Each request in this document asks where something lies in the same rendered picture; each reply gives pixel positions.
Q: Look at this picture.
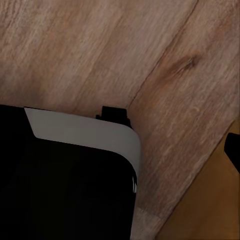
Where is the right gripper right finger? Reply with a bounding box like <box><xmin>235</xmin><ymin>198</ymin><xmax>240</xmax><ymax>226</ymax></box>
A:
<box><xmin>224</xmin><ymin>133</ymin><xmax>240</xmax><ymax>173</ymax></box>

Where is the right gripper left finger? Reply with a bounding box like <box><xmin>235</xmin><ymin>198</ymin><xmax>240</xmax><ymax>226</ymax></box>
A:
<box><xmin>0</xmin><ymin>133</ymin><xmax>26</xmax><ymax>193</ymax></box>

